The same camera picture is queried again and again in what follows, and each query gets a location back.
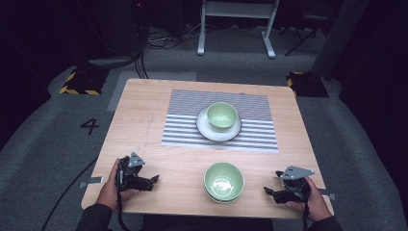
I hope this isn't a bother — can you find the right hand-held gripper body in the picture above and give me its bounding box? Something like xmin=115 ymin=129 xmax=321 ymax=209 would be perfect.
xmin=275 ymin=165 xmax=316 ymax=204

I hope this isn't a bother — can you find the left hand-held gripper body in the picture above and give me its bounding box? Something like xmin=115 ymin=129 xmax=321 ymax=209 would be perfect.
xmin=116 ymin=151 xmax=147 ymax=193

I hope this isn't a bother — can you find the white plate with dark rim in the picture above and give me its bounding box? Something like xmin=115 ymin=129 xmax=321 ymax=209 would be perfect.
xmin=195 ymin=106 xmax=242 ymax=142

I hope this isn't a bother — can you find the green ceramic bowl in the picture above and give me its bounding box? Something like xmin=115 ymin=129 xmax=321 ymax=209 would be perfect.
xmin=206 ymin=101 xmax=239 ymax=133
xmin=203 ymin=162 xmax=245 ymax=201
xmin=205 ymin=189 xmax=239 ymax=205

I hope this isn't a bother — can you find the person's right hand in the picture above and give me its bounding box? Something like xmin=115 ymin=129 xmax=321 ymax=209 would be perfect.
xmin=285 ymin=177 xmax=333 ymax=222

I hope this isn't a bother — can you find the person's left hand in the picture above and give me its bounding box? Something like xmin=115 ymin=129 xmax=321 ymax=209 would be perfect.
xmin=95 ymin=159 xmax=141 ymax=212

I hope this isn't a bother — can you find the grey striped placemat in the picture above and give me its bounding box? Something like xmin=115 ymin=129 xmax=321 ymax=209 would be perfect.
xmin=161 ymin=89 xmax=279 ymax=154

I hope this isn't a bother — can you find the black yellow-striped floor plate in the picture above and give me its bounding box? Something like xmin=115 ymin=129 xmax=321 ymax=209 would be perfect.
xmin=59 ymin=68 xmax=109 ymax=96
xmin=286 ymin=70 xmax=330 ymax=98

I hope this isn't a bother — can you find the grey flat stand base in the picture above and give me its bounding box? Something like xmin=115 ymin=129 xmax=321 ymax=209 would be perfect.
xmin=88 ymin=56 xmax=137 ymax=69

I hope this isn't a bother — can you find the black tripod stand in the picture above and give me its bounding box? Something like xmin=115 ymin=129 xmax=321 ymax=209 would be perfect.
xmin=278 ymin=13 xmax=325 ymax=58

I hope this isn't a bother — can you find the grey curtain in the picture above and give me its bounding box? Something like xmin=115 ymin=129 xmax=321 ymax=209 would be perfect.
xmin=309 ymin=0 xmax=370 ymax=79

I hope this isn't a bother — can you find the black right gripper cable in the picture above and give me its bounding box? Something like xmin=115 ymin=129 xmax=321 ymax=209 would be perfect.
xmin=301 ymin=201 xmax=311 ymax=231

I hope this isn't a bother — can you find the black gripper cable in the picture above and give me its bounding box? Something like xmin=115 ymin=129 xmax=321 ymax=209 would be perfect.
xmin=115 ymin=167 xmax=131 ymax=231
xmin=301 ymin=201 xmax=311 ymax=231

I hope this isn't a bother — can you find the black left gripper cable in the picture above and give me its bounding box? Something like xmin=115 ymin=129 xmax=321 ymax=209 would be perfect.
xmin=115 ymin=167 xmax=131 ymax=231

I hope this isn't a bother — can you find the black floor cable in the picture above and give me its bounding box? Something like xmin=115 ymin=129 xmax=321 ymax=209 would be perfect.
xmin=40 ymin=156 xmax=98 ymax=231

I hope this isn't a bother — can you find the bundle of black cables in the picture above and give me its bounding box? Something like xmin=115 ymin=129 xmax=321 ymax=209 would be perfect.
xmin=131 ymin=0 xmax=206 ymax=80

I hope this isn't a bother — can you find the white metal desk frame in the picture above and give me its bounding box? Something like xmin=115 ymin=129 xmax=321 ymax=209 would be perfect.
xmin=196 ymin=0 xmax=280 ymax=60

